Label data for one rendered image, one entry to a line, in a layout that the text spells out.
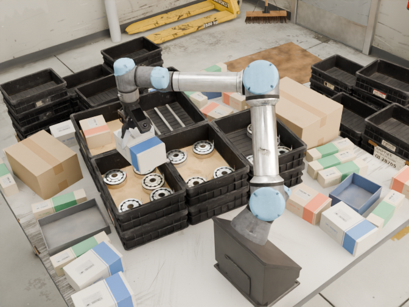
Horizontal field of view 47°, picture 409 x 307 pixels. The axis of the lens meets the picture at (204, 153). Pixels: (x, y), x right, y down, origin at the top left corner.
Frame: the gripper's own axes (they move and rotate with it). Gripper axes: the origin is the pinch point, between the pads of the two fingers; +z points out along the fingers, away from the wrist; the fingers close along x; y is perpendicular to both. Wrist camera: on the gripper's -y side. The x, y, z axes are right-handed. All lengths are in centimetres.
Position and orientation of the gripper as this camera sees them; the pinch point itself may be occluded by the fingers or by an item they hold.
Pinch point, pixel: (139, 143)
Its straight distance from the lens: 190.9
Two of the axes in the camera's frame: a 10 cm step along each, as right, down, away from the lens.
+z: 0.5, 7.8, 6.2
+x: -8.0, 4.0, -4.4
